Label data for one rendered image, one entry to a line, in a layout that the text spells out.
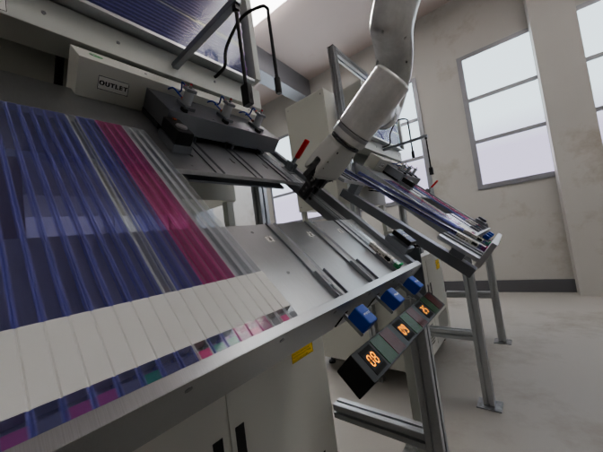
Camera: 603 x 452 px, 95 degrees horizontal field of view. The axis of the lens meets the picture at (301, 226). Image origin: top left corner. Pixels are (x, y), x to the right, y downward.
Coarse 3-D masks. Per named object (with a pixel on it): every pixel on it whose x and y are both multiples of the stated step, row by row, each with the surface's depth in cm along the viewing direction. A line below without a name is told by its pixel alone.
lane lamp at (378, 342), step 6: (378, 336) 39; (372, 342) 37; (378, 342) 38; (384, 342) 38; (378, 348) 37; (384, 348) 37; (390, 348) 38; (384, 354) 36; (390, 354) 37; (396, 354) 37; (390, 360) 36
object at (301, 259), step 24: (240, 240) 41; (264, 240) 44; (288, 240) 48; (312, 240) 52; (336, 240) 57; (360, 240) 63; (264, 264) 39; (288, 264) 42; (312, 264) 45; (336, 264) 49; (360, 264) 52; (384, 264) 58; (288, 288) 37; (312, 288) 40; (336, 288) 42
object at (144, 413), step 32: (384, 288) 50; (288, 320) 29; (320, 320) 34; (224, 352) 23; (256, 352) 25; (288, 352) 33; (160, 384) 19; (192, 384) 20; (224, 384) 25; (96, 416) 16; (128, 416) 17; (160, 416) 20; (32, 448) 14; (64, 448) 15; (96, 448) 17; (128, 448) 20
